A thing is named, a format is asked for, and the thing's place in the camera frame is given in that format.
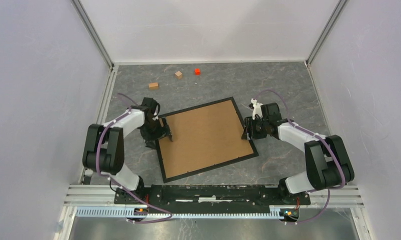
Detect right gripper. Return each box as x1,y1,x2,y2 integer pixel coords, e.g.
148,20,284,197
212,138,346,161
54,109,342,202
240,116,268,141

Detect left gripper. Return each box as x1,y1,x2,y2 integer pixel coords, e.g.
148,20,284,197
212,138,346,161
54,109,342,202
140,116,173,150

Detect black picture frame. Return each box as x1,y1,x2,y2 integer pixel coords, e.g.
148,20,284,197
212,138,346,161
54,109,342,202
154,96,260,184

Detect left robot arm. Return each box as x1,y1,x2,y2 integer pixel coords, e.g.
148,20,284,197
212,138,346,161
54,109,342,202
82,97,173,204

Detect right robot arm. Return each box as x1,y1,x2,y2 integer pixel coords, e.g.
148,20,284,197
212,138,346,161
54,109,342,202
241,98,355,204

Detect brown wooden block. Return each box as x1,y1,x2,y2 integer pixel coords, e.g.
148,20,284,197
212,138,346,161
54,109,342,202
148,82,160,91

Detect light wooden cube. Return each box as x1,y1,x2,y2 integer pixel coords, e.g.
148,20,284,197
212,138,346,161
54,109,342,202
174,71,183,80

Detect red cube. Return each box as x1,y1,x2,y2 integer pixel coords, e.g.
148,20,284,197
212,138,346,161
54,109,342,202
194,68,201,76

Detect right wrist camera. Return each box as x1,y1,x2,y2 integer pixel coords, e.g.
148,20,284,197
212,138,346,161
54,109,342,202
248,98,263,120

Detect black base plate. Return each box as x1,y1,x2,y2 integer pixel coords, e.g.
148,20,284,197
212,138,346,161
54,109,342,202
115,184,311,213

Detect aluminium rail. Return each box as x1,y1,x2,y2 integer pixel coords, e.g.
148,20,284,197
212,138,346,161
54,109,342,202
64,185,364,220

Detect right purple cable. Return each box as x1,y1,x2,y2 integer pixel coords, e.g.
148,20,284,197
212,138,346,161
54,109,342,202
253,89,347,224

